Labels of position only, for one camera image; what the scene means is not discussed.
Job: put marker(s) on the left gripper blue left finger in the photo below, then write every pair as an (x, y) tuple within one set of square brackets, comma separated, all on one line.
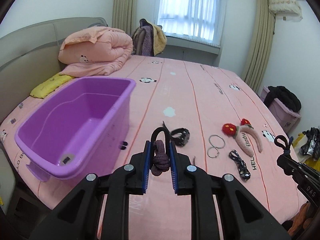
[(146, 159)]

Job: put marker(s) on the folded pink quilt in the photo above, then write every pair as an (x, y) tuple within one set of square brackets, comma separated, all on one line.
[(95, 51)]

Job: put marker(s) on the black clothes on box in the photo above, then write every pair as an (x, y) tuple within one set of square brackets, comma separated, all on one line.
[(288, 98)]

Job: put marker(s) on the white air conditioner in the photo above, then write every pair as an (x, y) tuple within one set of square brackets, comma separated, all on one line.
[(289, 10)]

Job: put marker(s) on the pink storage box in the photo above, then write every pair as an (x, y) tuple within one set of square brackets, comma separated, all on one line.
[(286, 117)]

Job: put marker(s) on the grey bed headboard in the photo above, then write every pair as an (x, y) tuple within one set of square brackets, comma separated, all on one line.
[(29, 56)]

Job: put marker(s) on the black wrist watch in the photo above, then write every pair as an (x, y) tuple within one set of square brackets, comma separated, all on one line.
[(179, 136)]

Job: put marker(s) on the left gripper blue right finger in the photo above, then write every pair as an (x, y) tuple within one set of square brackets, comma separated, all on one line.
[(173, 168)]

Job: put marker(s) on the beige bedside cushion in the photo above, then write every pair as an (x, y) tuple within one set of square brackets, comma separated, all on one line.
[(7, 180)]

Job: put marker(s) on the left beige curtain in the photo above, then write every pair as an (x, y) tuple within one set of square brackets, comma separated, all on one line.
[(124, 12)]

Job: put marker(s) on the person right hand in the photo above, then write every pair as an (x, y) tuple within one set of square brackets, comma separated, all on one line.
[(302, 219)]

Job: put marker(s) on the yellow pillow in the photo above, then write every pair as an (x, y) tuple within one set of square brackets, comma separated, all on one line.
[(44, 89)]

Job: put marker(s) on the black plastic bag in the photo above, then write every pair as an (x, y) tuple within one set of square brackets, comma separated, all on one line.
[(310, 143)]

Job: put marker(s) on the pink fuzzy flower headband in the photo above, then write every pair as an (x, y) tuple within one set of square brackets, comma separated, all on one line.
[(241, 135)]

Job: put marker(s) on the chair with draped clothes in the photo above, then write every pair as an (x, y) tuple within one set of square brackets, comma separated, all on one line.
[(148, 39)]

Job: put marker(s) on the beige curtain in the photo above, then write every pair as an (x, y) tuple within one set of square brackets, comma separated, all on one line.
[(260, 47), (124, 12)]

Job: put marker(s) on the window with white curtain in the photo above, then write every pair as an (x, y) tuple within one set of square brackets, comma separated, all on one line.
[(194, 20)]

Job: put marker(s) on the right beige curtain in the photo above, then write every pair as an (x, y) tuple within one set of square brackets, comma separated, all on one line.
[(260, 47)]

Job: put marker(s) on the purple plastic basin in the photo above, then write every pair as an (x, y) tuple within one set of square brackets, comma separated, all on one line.
[(78, 130)]

